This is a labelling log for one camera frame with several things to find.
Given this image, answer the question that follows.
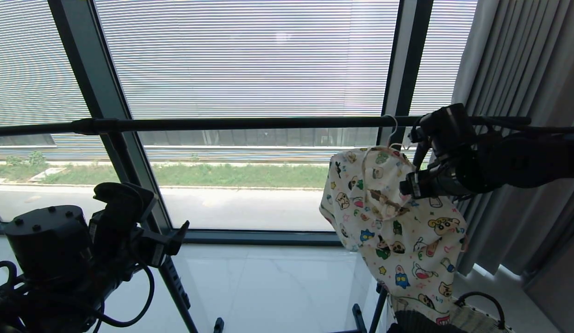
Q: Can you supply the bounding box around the cream printed garment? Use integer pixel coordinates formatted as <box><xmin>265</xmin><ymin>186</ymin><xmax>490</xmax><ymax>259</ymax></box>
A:
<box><xmin>319</xmin><ymin>146</ymin><xmax>469</xmax><ymax>325</ymax></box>

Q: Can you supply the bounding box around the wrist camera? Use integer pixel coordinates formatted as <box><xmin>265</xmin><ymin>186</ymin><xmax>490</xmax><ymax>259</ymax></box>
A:
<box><xmin>409</xmin><ymin>103</ymin><xmax>477</xmax><ymax>160</ymax></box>
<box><xmin>90</xmin><ymin>182</ymin><xmax>157</xmax><ymax>246</ymax></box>

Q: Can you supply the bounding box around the window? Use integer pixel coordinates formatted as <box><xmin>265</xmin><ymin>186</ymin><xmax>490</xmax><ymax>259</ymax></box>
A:
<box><xmin>0</xmin><ymin>0</ymin><xmax>477</xmax><ymax>246</ymax></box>

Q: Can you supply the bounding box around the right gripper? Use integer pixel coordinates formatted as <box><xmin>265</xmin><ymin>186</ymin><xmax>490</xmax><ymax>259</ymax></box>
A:
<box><xmin>400</xmin><ymin>160</ymin><xmax>469</xmax><ymax>200</ymax></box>

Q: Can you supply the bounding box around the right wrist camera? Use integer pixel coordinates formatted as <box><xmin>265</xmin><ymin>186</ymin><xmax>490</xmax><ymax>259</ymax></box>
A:
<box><xmin>409</xmin><ymin>103</ymin><xmax>477</xmax><ymax>160</ymax></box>

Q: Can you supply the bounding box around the grey curtain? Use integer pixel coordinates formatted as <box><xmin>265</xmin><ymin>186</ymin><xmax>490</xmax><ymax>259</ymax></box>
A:
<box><xmin>451</xmin><ymin>0</ymin><xmax>574</xmax><ymax>278</ymax></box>

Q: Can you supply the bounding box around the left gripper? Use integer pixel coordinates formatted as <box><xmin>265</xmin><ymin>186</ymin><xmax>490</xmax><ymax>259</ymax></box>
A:
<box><xmin>102</xmin><ymin>228</ymin><xmax>171</xmax><ymax>288</ymax></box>

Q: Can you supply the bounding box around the white laundry basket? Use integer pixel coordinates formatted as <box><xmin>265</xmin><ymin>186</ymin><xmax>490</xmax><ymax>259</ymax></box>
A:
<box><xmin>387</xmin><ymin>291</ymin><xmax>517</xmax><ymax>333</ymax></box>

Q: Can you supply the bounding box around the black clothes rack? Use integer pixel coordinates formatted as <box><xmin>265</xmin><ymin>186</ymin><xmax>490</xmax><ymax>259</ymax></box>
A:
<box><xmin>0</xmin><ymin>115</ymin><xmax>532</xmax><ymax>333</ymax></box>

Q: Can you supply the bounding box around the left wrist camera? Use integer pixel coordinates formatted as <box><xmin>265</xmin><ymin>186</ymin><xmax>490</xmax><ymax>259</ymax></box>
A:
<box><xmin>90</xmin><ymin>182</ymin><xmax>157</xmax><ymax>246</ymax></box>

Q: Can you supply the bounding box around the pink clothes hanger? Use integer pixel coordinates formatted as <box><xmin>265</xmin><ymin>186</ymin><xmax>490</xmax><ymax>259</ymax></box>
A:
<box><xmin>361</xmin><ymin>115</ymin><xmax>469</xmax><ymax>253</ymax></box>

